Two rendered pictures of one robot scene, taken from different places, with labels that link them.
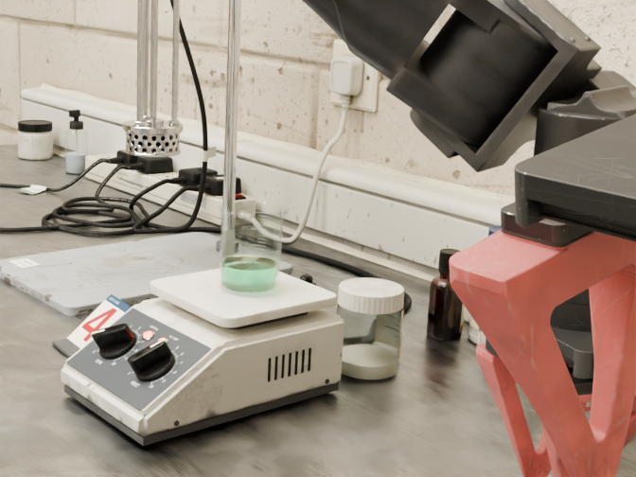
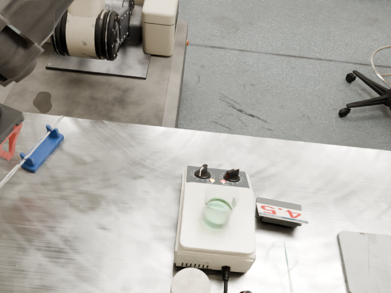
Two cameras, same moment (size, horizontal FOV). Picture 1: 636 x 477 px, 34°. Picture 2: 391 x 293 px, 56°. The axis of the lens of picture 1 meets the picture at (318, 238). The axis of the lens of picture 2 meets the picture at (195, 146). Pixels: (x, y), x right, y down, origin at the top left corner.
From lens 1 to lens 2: 1.04 m
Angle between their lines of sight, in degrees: 100
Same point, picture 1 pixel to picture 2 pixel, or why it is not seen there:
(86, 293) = (358, 250)
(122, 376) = (212, 171)
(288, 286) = (207, 235)
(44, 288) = (376, 238)
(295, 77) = not seen: outside the picture
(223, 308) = (198, 189)
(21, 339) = (313, 199)
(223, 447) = (167, 193)
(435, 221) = not seen: outside the picture
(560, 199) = not seen: outside the picture
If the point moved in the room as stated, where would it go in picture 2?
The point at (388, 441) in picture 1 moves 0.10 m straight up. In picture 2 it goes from (124, 244) to (120, 218)
